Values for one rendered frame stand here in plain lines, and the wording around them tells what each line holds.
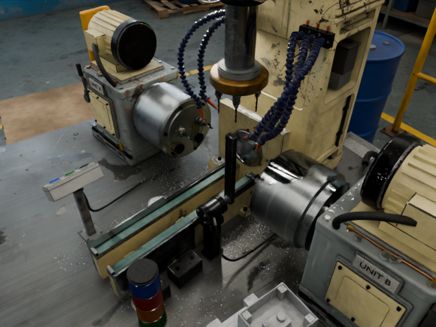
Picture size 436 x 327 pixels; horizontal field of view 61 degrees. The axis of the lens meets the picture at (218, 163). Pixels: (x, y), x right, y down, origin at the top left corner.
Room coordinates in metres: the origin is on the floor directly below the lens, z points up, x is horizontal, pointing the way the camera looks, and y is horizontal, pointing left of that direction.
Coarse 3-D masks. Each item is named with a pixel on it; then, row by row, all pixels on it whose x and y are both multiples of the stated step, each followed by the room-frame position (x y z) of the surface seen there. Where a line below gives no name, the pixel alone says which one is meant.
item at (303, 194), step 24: (288, 168) 0.79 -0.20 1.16; (312, 168) 0.79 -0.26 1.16; (264, 192) 0.75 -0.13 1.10; (288, 192) 0.72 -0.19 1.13; (312, 192) 0.70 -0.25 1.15; (336, 192) 0.72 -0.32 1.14; (264, 216) 0.73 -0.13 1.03; (288, 216) 0.68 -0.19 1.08; (312, 216) 0.66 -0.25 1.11; (288, 240) 0.67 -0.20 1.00
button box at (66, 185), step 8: (80, 168) 0.89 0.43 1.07; (88, 168) 0.88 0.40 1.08; (96, 168) 0.89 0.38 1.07; (64, 176) 0.86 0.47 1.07; (72, 176) 0.84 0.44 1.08; (80, 176) 0.85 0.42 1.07; (88, 176) 0.86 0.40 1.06; (96, 176) 0.87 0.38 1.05; (48, 184) 0.83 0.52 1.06; (56, 184) 0.81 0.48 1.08; (64, 184) 0.82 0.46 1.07; (72, 184) 0.83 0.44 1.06; (80, 184) 0.84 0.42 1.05; (48, 192) 0.79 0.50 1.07; (56, 192) 0.79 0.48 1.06; (64, 192) 0.80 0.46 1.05; (72, 192) 0.81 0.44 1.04; (56, 200) 0.78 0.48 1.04
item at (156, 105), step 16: (144, 96) 1.22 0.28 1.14; (160, 96) 1.20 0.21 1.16; (176, 96) 1.18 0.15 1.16; (144, 112) 1.17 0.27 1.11; (160, 112) 1.13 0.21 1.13; (176, 112) 1.13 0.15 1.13; (192, 112) 1.17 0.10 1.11; (208, 112) 1.23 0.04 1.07; (144, 128) 1.15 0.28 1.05; (160, 128) 1.09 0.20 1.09; (176, 128) 1.11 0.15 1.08; (192, 128) 1.17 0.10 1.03; (208, 128) 1.23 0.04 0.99; (160, 144) 1.08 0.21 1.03; (176, 144) 1.11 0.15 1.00; (192, 144) 1.17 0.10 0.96
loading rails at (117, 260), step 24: (216, 168) 1.06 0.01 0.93; (192, 192) 0.94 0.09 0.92; (216, 192) 1.01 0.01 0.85; (240, 192) 0.95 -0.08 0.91; (144, 216) 0.83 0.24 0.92; (168, 216) 0.85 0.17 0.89; (192, 216) 0.83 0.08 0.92; (96, 240) 0.72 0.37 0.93; (120, 240) 0.73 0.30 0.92; (144, 240) 0.78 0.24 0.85; (168, 240) 0.72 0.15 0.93; (192, 240) 0.78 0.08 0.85; (96, 264) 0.68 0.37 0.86; (120, 264) 0.64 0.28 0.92; (168, 264) 0.71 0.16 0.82; (120, 288) 0.59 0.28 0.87
